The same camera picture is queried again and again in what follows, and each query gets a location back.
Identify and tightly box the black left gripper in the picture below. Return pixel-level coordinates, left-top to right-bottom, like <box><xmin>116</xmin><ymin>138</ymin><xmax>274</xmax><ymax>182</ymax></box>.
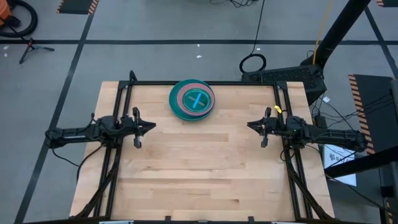
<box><xmin>120</xmin><ymin>107</ymin><xmax>157</xmax><ymax>149</ymax></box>

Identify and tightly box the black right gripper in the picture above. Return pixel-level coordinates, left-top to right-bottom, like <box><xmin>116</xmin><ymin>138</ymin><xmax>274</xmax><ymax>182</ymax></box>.
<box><xmin>247</xmin><ymin>107</ymin><xmax>285</xmax><ymax>147</ymax></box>

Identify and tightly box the pink plastic plate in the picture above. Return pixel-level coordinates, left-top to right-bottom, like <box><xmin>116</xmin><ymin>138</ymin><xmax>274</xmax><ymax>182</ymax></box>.
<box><xmin>177</xmin><ymin>82</ymin><xmax>216</xmax><ymax>117</ymax></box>

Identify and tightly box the magenta plastic plate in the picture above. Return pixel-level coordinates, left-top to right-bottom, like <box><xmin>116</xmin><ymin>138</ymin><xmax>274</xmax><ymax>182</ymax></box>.
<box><xmin>177</xmin><ymin>93</ymin><xmax>216</xmax><ymax>118</ymax></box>

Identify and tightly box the black computer tower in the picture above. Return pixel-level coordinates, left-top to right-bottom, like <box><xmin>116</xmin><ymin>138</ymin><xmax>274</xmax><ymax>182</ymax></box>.
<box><xmin>241</xmin><ymin>64</ymin><xmax>328</xmax><ymax>106</ymax></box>

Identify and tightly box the black power adapter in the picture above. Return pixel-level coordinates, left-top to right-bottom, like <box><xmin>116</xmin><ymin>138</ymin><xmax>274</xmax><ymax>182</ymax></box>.
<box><xmin>313</xmin><ymin>114</ymin><xmax>328</xmax><ymax>130</ymax></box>

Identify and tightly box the white paper sign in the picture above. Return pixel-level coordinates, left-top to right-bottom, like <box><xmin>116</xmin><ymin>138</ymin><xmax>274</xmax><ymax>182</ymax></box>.
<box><xmin>323</xmin><ymin>143</ymin><xmax>358</xmax><ymax>187</ymax></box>

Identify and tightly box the black stand beam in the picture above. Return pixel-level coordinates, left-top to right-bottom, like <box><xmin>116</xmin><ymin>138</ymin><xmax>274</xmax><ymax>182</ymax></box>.
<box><xmin>323</xmin><ymin>145</ymin><xmax>398</xmax><ymax>179</ymax></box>

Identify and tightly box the black floor tripod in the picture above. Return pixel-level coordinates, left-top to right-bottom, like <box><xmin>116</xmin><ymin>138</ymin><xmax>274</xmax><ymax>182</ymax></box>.
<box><xmin>18</xmin><ymin>37</ymin><xmax>56</xmax><ymax>65</ymax></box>

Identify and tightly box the orange vacuum cleaner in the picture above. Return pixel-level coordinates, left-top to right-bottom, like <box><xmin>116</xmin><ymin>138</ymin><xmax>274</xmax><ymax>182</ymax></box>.
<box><xmin>0</xmin><ymin>0</ymin><xmax>12</xmax><ymax>27</ymax></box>

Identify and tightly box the black aluminium table frame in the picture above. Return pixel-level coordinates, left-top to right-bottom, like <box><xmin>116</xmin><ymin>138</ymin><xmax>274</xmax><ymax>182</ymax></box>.
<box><xmin>73</xmin><ymin>70</ymin><xmax>336</xmax><ymax>223</ymax></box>

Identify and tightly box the black looped floor cable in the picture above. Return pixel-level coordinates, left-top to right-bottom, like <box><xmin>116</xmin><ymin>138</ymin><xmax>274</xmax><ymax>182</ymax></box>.
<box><xmin>238</xmin><ymin>0</ymin><xmax>267</xmax><ymax>74</ymax></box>

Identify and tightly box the yellow cable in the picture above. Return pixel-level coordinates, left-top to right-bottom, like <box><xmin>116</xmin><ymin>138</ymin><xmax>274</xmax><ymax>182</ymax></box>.
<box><xmin>312</xmin><ymin>0</ymin><xmax>334</xmax><ymax>65</ymax></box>

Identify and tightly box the black cable tangle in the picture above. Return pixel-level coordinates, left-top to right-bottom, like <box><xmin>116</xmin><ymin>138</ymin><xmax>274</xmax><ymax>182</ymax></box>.
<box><xmin>210</xmin><ymin>0</ymin><xmax>259</xmax><ymax>9</ymax></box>

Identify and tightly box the black camera stand pole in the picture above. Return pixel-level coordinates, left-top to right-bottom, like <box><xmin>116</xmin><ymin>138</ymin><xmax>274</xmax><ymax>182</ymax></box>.
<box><xmin>300</xmin><ymin>0</ymin><xmax>374</xmax><ymax>68</ymax></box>

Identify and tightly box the black vacuum hose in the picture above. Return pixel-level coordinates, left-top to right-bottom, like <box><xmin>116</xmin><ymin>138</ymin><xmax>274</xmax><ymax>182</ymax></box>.
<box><xmin>0</xmin><ymin>0</ymin><xmax>39</xmax><ymax>38</ymax></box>

